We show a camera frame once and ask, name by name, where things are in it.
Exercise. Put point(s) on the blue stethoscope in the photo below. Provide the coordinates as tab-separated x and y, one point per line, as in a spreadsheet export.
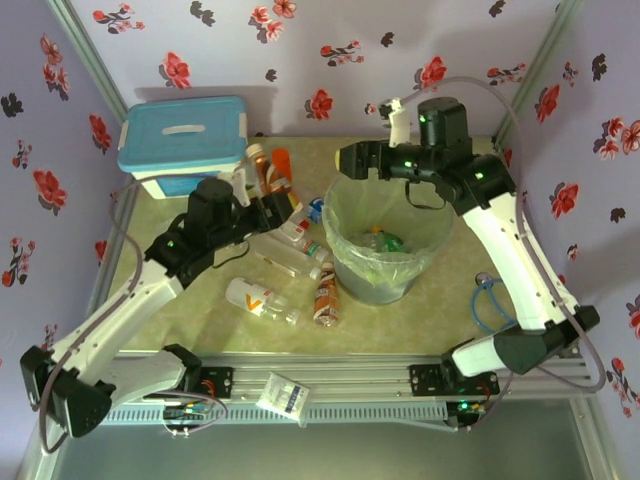
474	302

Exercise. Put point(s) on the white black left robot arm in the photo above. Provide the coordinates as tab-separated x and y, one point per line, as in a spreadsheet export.
115	322

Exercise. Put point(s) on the grey round waste bin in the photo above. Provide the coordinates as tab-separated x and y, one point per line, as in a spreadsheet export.
380	295

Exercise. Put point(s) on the orange plastic cylinder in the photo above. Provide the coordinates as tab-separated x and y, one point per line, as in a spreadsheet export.
285	161

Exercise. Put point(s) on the aluminium frame cross rail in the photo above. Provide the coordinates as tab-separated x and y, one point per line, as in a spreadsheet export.
325	380

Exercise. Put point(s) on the green soda bottle yellow cap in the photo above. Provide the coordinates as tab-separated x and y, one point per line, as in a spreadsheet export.
391	243

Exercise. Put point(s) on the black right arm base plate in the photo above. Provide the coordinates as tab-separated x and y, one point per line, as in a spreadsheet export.
425	380

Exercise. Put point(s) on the aluminium table side rail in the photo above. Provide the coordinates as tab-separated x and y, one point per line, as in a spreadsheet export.
95	300

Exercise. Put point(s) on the blue lidded white storage box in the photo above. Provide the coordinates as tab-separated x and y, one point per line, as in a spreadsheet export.
200	140

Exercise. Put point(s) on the clear bottle green red label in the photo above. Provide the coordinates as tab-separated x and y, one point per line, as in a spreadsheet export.
312	248

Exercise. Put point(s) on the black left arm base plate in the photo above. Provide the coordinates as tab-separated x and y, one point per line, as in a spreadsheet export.
222	382

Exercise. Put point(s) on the aluminium frame post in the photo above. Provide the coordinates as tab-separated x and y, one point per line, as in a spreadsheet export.
536	70
89	60

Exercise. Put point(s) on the clear bottle red white label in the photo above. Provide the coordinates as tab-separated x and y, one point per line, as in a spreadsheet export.
299	230

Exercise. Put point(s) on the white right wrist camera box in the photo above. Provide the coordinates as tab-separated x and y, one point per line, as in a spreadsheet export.
400	125

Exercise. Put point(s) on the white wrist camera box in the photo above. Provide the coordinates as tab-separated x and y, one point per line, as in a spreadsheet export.
400	125
240	187

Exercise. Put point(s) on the clear bottle blue white label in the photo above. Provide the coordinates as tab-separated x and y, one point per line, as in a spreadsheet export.
315	207

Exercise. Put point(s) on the brown coffee drink bottle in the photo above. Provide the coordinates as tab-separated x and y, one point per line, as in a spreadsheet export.
327	297

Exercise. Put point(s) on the long clear bottle white cap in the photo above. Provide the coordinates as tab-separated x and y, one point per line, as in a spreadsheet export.
285	260

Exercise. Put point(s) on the clear bottle orange V label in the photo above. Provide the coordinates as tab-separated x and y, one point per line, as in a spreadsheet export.
252	300

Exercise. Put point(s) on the white paper packet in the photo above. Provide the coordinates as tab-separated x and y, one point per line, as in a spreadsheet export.
282	397

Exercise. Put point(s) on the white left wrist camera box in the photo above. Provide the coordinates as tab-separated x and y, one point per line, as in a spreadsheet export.
240	187

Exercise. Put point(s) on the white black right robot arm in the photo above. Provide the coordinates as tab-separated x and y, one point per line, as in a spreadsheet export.
512	267

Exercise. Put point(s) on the orange patterned drink bottle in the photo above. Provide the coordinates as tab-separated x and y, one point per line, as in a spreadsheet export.
265	170

